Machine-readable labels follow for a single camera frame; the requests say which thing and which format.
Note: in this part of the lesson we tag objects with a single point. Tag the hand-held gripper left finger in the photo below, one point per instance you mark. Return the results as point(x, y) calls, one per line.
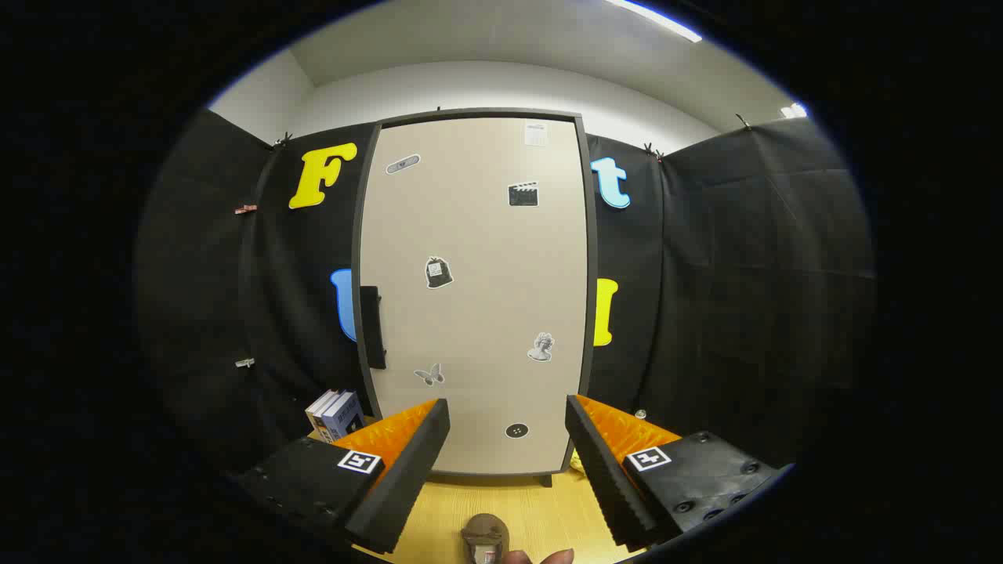
point(407, 486)

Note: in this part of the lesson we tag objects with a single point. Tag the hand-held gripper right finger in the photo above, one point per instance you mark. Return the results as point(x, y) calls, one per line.
point(607, 486)

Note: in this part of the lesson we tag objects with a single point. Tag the brown fuzzy shoe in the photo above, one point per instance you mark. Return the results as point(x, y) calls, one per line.
point(484, 533)

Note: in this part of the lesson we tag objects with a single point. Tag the grey shoe cabinet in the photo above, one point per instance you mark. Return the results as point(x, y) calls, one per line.
point(592, 235)

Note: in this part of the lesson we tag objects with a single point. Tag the blue cover book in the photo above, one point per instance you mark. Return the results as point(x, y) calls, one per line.
point(345, 415)

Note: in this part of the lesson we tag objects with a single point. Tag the white spine book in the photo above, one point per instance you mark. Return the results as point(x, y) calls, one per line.
point(320, 407)

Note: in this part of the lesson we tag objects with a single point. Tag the black backdrop cloth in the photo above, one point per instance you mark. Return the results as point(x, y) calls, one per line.
point(744, 274)

